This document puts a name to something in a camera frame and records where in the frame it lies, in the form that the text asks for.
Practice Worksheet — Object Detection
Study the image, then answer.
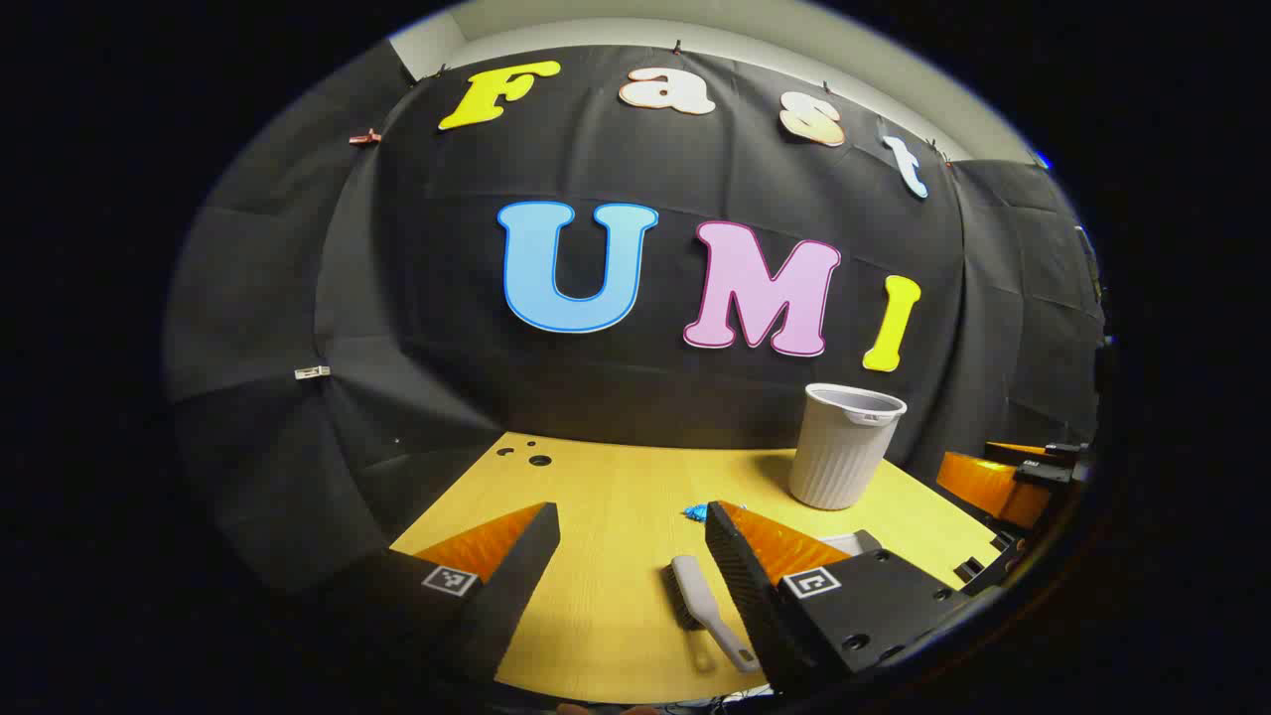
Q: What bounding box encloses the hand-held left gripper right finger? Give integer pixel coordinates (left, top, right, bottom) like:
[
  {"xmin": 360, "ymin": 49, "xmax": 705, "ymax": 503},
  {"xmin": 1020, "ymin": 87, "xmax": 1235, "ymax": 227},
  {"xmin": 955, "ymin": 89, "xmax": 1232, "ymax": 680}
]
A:
[{"xmin": 706, "ymin": 501, "xmax": 970, "ymax": 696}]

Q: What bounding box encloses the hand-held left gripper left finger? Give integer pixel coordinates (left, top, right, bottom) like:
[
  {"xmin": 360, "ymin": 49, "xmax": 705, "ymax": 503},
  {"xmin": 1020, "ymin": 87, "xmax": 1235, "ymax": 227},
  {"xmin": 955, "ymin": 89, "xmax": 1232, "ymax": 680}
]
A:
[{"xmin": 298, "ymin": 502, "xmax": 560, "ymax": 686}]

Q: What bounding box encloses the small grey broom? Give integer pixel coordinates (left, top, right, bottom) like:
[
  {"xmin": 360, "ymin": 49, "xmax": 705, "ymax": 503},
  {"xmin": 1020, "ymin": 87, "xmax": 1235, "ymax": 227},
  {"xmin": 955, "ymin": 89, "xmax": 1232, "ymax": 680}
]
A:
[{"xmin": 663, "ymin": 554, "xmax": 761, "ymax": 674}]

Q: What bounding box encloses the grey ribbed garbage bin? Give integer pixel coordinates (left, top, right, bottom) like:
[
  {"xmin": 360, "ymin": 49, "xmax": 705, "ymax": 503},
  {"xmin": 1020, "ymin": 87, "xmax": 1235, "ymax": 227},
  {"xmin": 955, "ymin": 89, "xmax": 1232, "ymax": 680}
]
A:
[{"xmin": 788, "ymin": 383, "xmax": 908, "ymax": 511}]

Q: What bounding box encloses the wooden desktop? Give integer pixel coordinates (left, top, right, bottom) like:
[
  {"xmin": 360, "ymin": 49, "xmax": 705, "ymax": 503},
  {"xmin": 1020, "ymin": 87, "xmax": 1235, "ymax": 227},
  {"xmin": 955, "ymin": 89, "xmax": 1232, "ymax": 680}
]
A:
[{"xmin": 389, "ymin": 431, "xmax": 1002, "ymax": 704}]

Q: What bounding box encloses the black backdrop cloth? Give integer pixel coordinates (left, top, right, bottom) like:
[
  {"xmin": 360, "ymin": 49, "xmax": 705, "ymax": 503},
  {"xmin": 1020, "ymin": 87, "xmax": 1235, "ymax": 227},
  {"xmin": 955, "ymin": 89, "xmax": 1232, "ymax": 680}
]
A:
[{"xmin": 164, "ymin": 40, "xmax": 1105, "ymax": 597}]

